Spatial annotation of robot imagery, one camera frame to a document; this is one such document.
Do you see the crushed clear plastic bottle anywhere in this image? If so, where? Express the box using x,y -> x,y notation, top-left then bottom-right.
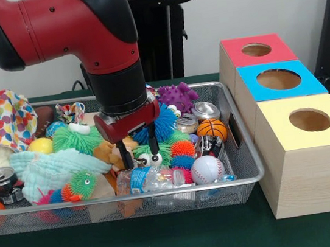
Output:
114,159 -> 193,198

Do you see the wooden box with three holes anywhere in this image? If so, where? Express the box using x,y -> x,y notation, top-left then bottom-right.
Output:
214,25 -> 330,225

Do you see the black cable loop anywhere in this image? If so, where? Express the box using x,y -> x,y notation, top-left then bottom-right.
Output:
70,78 -> 86,93

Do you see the brown monkey plush toy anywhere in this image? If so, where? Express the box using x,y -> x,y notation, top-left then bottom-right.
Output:
92,134 -> 143,174

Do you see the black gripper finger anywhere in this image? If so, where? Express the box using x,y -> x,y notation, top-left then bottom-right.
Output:
146,121 -> 161,156
115,139 -> 136,171

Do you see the mint green cloth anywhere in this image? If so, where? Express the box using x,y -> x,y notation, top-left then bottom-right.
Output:
8,139 -> 116,208

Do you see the black soda can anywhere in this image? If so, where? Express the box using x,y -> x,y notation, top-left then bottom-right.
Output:
0,164 -> 28,206

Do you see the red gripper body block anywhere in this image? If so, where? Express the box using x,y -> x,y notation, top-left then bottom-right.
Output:
91,97 -> 165,147

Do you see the blue fuzzy ball toy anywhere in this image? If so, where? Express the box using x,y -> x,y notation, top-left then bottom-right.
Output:
128,102 -> 181,147

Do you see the shallow clear mesh bin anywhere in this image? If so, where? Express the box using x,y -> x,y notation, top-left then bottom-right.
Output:
0,72 -> 269,237

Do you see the colourful dotted cloth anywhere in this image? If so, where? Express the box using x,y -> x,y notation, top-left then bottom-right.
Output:
0,85 -> 44,155

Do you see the crushed silver can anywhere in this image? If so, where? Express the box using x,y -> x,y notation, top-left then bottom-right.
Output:
191,99 -> 222,123

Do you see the white dimpled ball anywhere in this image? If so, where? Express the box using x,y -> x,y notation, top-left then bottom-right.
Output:
188,153 -> 226,187

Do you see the small toy basketball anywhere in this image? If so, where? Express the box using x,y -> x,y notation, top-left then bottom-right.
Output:
195,117 -> 229,144

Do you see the crushed red soda can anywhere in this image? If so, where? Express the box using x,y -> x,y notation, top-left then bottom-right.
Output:
191,132 -> 227,161

